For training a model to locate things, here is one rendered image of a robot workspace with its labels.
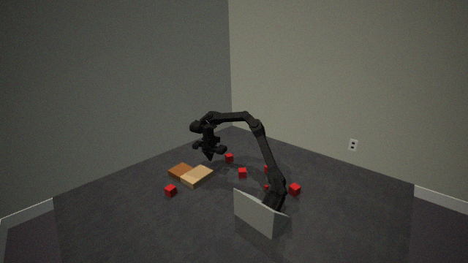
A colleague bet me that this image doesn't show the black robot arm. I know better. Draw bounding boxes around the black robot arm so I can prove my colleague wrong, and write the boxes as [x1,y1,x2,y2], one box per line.
[189,111,288,212]

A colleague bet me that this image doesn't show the brown square block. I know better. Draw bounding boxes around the brown square block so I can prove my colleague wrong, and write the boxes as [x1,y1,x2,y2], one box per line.
[168,163,194,182]

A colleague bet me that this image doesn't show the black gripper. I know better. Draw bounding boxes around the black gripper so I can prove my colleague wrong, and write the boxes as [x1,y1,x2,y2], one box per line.
[192,135,227,161]

